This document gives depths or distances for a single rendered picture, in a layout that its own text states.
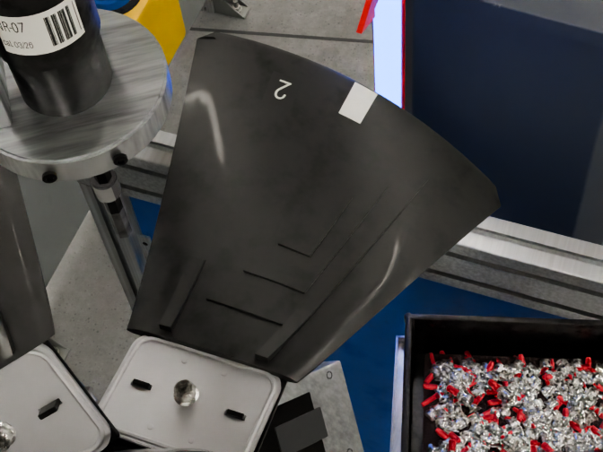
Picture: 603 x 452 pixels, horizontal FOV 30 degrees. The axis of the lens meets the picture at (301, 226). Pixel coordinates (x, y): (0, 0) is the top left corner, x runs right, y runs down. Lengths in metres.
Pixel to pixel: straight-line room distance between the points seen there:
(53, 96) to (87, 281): 1.72
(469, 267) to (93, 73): 0.73
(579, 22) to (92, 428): 0.71
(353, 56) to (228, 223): 1.67
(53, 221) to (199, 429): 1.41
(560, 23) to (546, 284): 0.25
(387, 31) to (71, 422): 0.42
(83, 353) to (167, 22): 1.10
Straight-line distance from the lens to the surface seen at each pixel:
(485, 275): 1.08
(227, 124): 0.72
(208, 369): 0.63
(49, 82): 0.38
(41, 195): 1.94
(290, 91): 0.74
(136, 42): 0.40
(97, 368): 2.00
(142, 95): 0.39
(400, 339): 1.04
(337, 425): 0.82
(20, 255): 0.52
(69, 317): 2.06
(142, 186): 1.17
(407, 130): 0.75
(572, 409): 1.00
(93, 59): 0.38
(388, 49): 0.86
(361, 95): 0.76
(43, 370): 0.55
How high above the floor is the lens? 1.75
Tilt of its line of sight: 57 degrees down
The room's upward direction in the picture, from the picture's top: 8 degrees counter-clockwise
